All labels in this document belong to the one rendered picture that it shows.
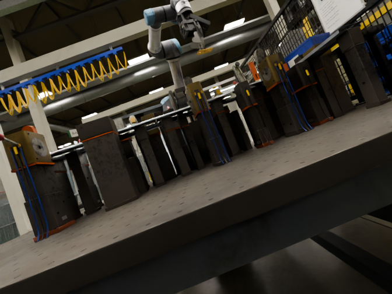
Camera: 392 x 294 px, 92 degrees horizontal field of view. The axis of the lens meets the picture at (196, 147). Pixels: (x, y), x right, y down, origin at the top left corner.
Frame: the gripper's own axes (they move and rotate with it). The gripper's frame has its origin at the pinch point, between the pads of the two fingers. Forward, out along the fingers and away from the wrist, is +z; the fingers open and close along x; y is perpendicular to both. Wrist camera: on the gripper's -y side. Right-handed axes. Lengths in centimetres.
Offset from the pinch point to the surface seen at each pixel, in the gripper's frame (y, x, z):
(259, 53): -16.1, 16.5, 17.7
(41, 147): 79, 7, 26
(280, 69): -16.0, 24.1, 29.6
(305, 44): -60, 3, 14
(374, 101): -33, 39, 55
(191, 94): 21.5, 16.7, 26.5
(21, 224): 280, -318, 51
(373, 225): -61, -3, 128
